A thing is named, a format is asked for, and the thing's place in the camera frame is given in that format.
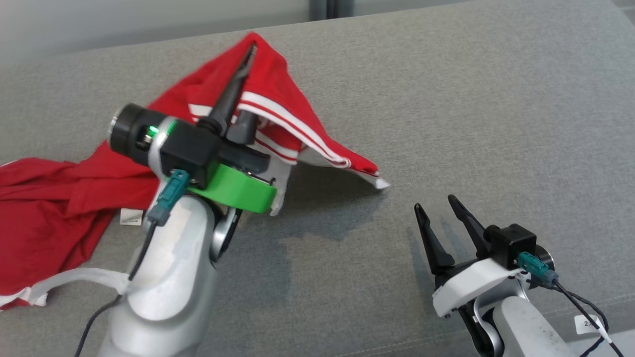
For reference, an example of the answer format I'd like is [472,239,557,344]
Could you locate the black cable teal connector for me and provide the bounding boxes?
[516,252,625,357]
[74,170,191,357]

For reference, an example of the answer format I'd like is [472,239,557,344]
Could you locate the white fabric strap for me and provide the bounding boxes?
[30,268,130,305]

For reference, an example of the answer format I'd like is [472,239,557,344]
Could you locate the grey upright post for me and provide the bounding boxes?
[310,0,355,21]

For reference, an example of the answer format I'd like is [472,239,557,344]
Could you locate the left black cable teal connector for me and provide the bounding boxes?
[74,170,191,357]

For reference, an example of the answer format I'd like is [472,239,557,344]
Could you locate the red white basketball jersey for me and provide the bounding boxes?
[67,31,391,229]

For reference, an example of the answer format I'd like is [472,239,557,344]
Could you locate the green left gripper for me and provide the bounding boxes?
[188,42,278,215]

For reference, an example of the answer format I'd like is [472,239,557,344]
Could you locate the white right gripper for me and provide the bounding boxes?
[413,194,525,318]

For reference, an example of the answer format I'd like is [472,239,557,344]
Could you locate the white cable tag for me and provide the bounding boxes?
[574,314,608,338]

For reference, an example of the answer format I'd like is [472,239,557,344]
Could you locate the right black cable teal connector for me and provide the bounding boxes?
[516,252,625,357]

